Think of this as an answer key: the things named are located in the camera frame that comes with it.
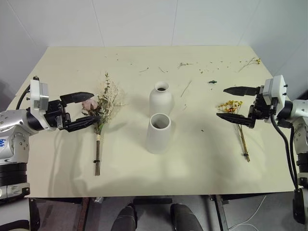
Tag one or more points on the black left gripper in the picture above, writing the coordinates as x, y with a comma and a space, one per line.
55, 115

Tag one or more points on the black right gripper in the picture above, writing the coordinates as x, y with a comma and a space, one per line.
261, 109

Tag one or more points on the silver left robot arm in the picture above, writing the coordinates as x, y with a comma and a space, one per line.
12, 134

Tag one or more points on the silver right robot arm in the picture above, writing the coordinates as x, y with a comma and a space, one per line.
299, 134

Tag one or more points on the white narrow-neck ceramic vase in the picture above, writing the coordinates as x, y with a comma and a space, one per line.
160, 101

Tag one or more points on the white wide-mouth ceramic vase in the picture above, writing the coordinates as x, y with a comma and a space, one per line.
157, 134

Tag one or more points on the yellow dried flower bunch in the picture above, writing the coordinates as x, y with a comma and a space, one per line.
237, 113

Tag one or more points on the pink rose dried bouquet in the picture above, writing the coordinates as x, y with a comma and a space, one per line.
102, 113

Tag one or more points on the loose yellow flower sprig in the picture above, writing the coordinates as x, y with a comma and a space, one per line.
251, 62

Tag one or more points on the loose dried stem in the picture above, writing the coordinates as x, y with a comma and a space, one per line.
186, 87

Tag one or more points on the dark metal table leg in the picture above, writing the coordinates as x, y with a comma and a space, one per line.
85, 214
221, 213

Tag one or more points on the dark rounded robot leg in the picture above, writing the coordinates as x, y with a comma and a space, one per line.
186, 217
126, 217

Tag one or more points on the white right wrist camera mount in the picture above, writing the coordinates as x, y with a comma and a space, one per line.
276, 90

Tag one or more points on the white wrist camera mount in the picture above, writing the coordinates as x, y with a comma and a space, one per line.
37, 93
276, 90

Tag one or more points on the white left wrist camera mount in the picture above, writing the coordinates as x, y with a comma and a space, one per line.
37, 93

